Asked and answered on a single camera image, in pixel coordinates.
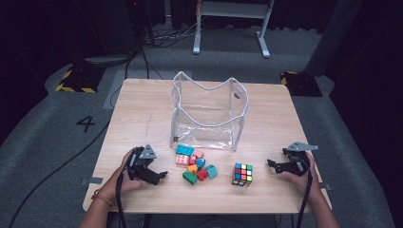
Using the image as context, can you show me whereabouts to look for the black equipment stand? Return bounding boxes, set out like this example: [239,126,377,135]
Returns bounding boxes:
[94,0,141,55]

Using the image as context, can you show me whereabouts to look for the black yellow striped base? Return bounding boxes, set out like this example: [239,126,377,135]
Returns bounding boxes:
[55,65,107,94]
[279,70,323,98]

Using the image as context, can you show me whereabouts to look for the white metal stand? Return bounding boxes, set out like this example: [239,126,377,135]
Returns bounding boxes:
[192,0,276,59]

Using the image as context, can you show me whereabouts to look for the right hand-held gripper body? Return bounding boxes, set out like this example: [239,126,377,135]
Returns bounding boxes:
[285,141,319,177]

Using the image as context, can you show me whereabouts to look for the grey stand base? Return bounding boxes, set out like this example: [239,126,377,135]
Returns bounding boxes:
[84,53,137,67]

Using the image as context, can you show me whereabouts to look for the left hand-held gripper cable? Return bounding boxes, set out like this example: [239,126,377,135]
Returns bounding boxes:
[115,155,137,228]

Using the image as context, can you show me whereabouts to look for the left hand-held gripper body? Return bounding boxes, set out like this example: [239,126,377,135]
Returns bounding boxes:
[127,143,158,181]

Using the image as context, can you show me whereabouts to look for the clear plastic zipper bag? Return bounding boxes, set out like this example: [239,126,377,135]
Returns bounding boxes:
[169,70,250,151]

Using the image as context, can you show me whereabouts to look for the bundle of floor cables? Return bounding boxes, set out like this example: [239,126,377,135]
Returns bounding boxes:
[139,18,203,48]

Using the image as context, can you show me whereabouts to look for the colourful puzzle cube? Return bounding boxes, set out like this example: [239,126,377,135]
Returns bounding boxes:
[231,161,254,188]

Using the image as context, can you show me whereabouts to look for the grey post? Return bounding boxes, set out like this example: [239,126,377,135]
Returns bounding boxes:
[303,0,364,77]

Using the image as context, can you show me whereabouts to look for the orange bracelet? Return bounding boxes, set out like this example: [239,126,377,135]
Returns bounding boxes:
[91,189,114,206]

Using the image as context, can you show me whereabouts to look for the right hand-held gripper cable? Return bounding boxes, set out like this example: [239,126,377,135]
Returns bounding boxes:
[296,160,315,228]

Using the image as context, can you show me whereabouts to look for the person's left hand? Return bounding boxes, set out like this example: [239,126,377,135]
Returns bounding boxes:
[103,149,150,200]

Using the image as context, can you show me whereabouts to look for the long black floor cable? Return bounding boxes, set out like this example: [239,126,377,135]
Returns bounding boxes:
[8,120,112,228]

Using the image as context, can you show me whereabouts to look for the hand-held gripper cable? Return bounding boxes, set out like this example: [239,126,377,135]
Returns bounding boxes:
[115,155,137,228]
[296,160,315,228]

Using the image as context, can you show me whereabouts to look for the green curved toy building block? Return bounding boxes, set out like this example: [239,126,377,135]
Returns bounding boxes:
[182,171,198,186]

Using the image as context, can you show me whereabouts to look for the person's right hand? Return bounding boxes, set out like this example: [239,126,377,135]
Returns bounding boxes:
[280,151,319,202]

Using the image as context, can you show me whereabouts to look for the person's dark trousers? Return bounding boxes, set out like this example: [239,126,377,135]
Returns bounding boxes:
[107,213,300,228]

